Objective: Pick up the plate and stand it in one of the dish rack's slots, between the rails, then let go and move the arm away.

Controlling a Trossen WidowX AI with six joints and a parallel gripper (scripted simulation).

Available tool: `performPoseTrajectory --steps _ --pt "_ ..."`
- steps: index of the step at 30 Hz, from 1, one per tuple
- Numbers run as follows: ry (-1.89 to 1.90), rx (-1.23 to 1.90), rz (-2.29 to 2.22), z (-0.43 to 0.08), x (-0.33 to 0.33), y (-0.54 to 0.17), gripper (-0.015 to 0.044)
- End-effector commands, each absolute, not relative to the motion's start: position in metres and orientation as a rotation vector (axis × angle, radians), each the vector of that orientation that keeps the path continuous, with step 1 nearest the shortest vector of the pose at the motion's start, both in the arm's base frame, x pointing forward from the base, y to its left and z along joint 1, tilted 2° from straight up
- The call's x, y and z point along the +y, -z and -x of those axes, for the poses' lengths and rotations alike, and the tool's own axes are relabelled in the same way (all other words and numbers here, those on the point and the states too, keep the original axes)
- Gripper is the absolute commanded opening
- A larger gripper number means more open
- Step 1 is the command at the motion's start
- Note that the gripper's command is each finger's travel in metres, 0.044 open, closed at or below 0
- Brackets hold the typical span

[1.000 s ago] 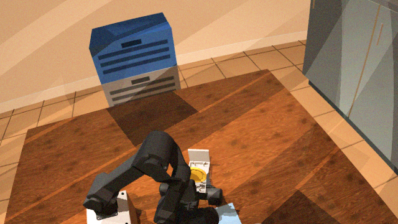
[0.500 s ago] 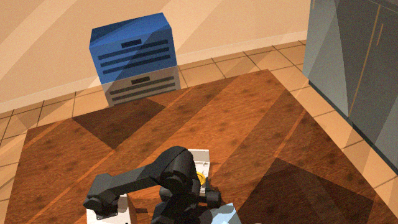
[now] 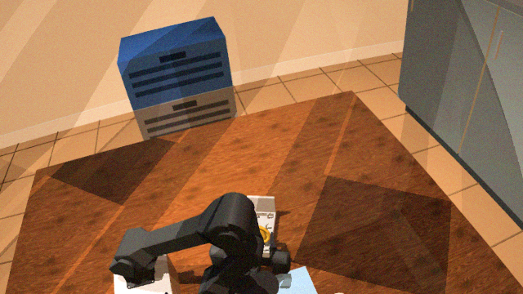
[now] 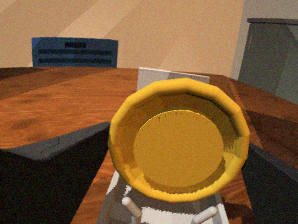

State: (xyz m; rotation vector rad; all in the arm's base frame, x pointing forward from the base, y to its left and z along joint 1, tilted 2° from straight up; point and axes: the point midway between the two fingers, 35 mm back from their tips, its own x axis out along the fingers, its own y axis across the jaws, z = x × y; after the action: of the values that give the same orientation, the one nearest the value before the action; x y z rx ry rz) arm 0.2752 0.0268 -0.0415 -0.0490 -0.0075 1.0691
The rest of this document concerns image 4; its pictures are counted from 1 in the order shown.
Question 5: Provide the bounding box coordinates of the yellow round plate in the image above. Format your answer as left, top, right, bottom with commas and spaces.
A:
108, 79, 250, 204

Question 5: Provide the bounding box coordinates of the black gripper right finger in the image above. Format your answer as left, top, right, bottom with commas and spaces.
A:
241, 143, 298, 224

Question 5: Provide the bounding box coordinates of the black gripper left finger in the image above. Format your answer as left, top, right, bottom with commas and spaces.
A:
0, 121, 110, 224

